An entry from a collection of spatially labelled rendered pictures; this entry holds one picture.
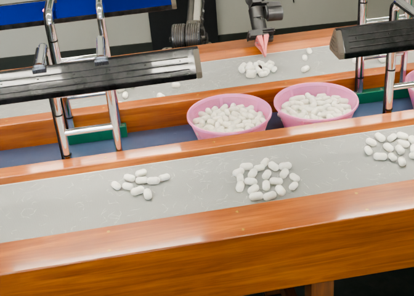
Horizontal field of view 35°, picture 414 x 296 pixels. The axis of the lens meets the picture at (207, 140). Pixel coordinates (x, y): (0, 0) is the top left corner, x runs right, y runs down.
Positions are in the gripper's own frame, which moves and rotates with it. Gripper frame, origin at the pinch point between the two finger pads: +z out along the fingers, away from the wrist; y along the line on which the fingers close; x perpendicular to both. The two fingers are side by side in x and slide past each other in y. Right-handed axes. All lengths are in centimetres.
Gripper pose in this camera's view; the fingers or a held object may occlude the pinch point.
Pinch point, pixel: (264, 54)
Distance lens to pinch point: 247.1
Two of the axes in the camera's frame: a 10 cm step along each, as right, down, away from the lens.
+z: 1.5, 9.3, -3.3
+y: 9.9, -1.3, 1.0
